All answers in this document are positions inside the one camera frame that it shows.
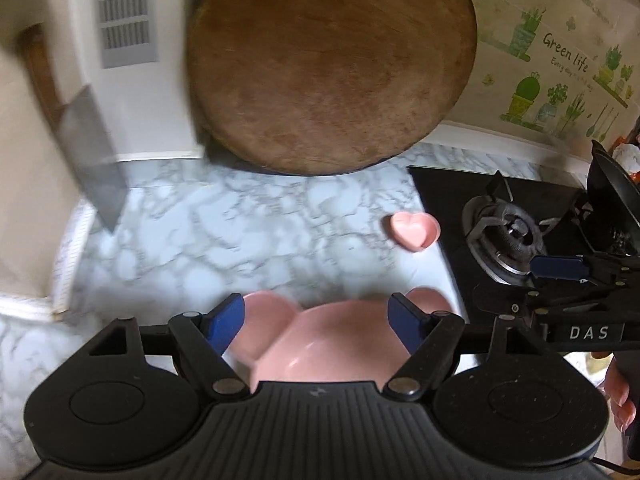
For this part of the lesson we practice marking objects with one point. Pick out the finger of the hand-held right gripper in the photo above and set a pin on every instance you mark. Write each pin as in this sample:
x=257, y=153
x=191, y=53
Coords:
x=557, y=267
x=505, y=297

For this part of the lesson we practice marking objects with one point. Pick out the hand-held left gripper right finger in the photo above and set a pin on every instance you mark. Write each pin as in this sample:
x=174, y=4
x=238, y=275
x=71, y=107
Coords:
x=406, y=322

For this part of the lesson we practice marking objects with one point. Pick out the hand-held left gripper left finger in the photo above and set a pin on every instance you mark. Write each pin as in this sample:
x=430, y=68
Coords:
x=224, y=322

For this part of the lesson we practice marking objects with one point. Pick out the pink pig-shaped plate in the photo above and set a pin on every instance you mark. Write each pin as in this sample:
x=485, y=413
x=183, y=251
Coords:
x=330, y=340

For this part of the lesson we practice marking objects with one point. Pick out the person's right hand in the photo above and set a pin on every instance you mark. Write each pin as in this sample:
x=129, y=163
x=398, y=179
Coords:
x=620, y=390

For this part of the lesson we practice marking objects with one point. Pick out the gas burner with pan support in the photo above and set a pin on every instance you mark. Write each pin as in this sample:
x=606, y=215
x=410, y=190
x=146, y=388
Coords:
x=510, y=240

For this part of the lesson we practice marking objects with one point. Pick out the black wok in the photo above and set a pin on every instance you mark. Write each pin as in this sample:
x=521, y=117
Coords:
x=612, y=200

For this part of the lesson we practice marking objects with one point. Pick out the pink heart-shaped dish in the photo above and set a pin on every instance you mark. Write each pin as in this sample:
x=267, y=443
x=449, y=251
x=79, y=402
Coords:
x=412, y=232

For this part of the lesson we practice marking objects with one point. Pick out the black gas stove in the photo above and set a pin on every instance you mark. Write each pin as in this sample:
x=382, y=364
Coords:
x=450, y=190

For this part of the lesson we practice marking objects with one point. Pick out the round wooden chopping board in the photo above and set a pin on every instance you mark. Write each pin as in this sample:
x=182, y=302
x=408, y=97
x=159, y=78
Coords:
x=330, y=70

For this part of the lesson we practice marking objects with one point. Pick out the cactus print wall sticker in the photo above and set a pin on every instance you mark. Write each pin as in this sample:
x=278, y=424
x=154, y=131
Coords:
x=550, y=60

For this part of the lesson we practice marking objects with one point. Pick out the grey wall vent grille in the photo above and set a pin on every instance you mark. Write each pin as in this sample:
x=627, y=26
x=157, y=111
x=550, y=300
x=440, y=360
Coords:
x=127, y=15

